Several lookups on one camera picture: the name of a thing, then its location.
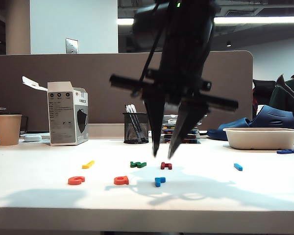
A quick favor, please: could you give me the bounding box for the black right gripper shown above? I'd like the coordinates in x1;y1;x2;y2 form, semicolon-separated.
109;43;239;160

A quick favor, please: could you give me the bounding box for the blue letter r magnet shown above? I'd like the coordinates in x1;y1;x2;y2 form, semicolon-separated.
154;177;167;188

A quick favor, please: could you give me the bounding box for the orange letter a magnet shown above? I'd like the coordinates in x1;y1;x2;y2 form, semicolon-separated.
114;175;130;186

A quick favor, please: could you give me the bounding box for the orange letter c magnet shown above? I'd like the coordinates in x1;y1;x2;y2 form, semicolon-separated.
68;176;86;186

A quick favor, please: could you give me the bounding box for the black mesh pen holder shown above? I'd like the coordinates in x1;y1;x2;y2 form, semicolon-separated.
122;112;150;145

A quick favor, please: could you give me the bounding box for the silver capped black pen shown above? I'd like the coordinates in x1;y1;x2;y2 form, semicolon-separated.
129;104;145;142
124;105;140;134

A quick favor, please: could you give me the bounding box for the navy blue slipper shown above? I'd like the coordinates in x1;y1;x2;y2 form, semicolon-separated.
249;105;294;129
206;117;252;141

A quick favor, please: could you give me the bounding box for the beige pulp bowl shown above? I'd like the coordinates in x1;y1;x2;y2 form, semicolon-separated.
222;127;294;150

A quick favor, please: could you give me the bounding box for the black office chair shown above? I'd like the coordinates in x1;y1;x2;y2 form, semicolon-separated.
252;78;277;98

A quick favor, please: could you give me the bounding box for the white grey mask box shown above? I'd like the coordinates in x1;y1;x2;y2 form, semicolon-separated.
22;75;89;147

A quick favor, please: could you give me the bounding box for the person in green shirt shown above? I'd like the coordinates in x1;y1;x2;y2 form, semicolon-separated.
270;73;294;116

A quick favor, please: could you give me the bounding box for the brown desk partition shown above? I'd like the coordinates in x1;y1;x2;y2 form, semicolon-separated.
0;50;253;134

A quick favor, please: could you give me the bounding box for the ceiling light strip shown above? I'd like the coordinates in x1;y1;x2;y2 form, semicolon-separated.
117;16;294;25

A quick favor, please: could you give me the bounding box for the small white case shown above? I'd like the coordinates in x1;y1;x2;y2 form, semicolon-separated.
24;134;43;142

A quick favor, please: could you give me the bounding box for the brown paper cup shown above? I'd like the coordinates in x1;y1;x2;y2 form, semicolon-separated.
0;114;23;146

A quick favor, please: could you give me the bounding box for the black camera cable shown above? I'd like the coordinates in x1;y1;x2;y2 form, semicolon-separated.
138;2;164;83

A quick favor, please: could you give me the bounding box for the dark grey angled handle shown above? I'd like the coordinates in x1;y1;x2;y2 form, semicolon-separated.
275;74;294;102

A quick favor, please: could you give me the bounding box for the metal wall plate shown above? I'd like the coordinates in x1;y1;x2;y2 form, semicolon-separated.
65;38;79;54

